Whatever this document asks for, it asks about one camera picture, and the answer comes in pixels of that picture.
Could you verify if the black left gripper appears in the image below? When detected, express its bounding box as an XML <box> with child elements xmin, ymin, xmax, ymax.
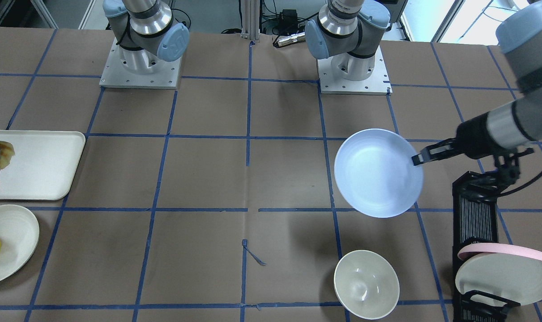
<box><xmin>412</xmin><ymin>113</ymin><xmax>497</xmax><ymax>166</ymax></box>

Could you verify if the blue plate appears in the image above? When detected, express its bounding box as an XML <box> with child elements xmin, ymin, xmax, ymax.
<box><xmin>334</xmin><ymin>128</ymin><xmax>424</xmax><ymax>218</ymax></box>

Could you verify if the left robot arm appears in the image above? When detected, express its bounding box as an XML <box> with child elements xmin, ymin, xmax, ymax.
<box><xmin>305</xmin><ymin>0</ymin><xmax>542</xmax><ymax>165</ymax></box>

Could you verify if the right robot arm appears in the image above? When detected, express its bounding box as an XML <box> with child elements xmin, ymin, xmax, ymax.
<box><xmin>0</xmin><ymin>0</ymin><xmax>189</xmax><ymax>167</ymax></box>

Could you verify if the cream round plate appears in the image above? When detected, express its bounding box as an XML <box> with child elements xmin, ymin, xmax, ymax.
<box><xmin>0</xmin><ymin>204</ymin><xmax>39</xmax><ymax>281</ymax></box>

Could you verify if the pink plate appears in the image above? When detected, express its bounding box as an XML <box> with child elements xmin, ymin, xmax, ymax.
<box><xmin>457</xmin><ymin>242</ymin><xmax>542</xmax><ymax>261</ymax></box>

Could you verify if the cream plate in rack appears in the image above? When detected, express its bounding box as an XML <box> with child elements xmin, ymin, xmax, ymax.
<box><xmin>455</xmin><ymin>253</ymin><xmax>542</xmax><ymax>305</ymax></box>

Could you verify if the cream rectangular tray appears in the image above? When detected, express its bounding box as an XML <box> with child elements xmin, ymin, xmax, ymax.
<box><xmin>0</xmin><ymin>130</ymin><xmax>86</xmax><ymax>200</ymax></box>

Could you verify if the black dish rack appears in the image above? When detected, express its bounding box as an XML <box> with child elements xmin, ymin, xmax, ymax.
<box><xmin>452</xmin><ymin>171</ymin><xmax>520</xmax><ymax>322</ymax></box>

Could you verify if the cream bowl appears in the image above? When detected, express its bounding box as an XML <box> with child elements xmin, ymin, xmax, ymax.
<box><xmin>333</xmin><ymin>250</ymin><xmax>400</xmax><ymax>320</ymax></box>

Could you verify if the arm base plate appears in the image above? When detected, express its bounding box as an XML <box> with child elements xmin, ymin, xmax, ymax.
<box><xmin>99</xmin><ymin>39</ymin><xmax>182</xmax><ymax>90</ymax></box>
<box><xmin>316</xmin><ymin>47</ymin><xmax>393</xmax><ymax>95</ymax></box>

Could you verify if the aluminium frame post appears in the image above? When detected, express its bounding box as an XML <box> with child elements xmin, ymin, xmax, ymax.
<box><xmin>239</xmin><ymin>0</ymin><xmax>262</xmax><ymax>43</ymax></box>

